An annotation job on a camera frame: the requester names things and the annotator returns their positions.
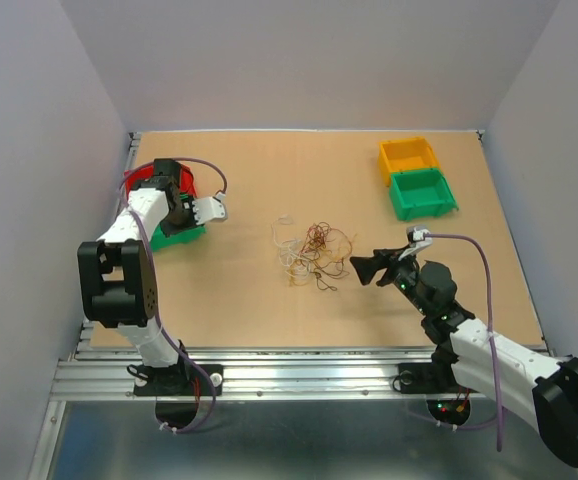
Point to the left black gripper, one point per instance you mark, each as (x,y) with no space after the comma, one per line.
(191,223)

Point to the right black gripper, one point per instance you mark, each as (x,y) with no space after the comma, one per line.
(367,266)

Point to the green plastic bin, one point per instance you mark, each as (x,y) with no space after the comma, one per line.
(421,193)
(160,241)

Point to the red plastic bin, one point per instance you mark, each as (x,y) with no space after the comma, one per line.
(189,181)

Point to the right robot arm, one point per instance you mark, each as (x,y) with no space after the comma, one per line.
(541,390)

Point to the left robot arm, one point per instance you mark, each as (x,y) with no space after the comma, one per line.
(118,278)

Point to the yellow plastic bin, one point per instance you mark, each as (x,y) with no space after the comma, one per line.
(403,155)

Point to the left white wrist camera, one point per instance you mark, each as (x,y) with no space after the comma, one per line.
(208,209)

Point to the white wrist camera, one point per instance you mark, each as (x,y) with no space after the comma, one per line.
(419,238)
(208,209)

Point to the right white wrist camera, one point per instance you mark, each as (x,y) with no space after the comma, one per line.
(419,238)

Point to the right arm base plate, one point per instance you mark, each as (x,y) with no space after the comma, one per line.
(425,378)

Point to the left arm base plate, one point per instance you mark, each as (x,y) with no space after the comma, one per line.
(209,385)

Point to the aluminium frame rail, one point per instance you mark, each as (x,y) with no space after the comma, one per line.
(93,375)

